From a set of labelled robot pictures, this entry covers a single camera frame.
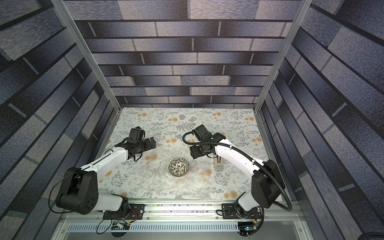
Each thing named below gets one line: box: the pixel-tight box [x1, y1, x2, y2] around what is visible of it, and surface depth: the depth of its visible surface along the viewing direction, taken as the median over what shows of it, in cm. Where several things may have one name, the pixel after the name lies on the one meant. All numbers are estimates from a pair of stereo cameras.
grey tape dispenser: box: [214, 156, 224, 172], surface depth 89 cm
